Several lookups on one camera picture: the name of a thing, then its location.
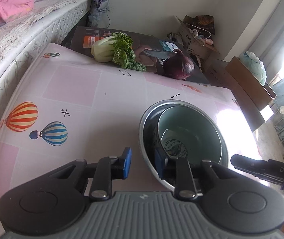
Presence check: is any deep steel bowl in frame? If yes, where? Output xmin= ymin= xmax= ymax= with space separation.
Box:
xmin=139 ymin=99 xmax=229 ymax=190

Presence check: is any teal ceramic bowl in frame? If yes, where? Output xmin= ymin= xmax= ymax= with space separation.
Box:
xmin=153 ymin=105 xmax=223 ymax=166

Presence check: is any long brown cardboard box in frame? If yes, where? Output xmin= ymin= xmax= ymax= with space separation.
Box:
xmin=225 ymin=57 xmax=276 ymax=131

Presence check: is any pink balloon tablecloth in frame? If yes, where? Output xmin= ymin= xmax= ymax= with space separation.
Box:
xmin=0 ymin=44 xmax=259 ymax=197

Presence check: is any pale green plastic bag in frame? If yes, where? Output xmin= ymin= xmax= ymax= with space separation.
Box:
xmin=239 ymin=51 xmax=267 ymax=86

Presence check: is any red onion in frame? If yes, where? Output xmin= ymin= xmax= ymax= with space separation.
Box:
xmin=163 ymin=49 xmax=195 ymax=80

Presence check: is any dark Philips appliance box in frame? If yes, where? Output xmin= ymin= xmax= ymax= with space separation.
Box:
xmin=62 ymin=26 xmax=210 ymax=85

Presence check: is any bok choy cabbage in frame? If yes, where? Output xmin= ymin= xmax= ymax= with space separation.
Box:
xmin=90 ymin=32 xmax=146 ymax=72

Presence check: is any open cardboard box with clutter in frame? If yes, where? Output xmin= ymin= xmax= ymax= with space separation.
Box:
xmin=174 ymin=16 xmax=219 ymax=65

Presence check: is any white quilted mattress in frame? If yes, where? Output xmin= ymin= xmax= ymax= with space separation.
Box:
xmin=0 ymin=0 xmax=94 ymax=105

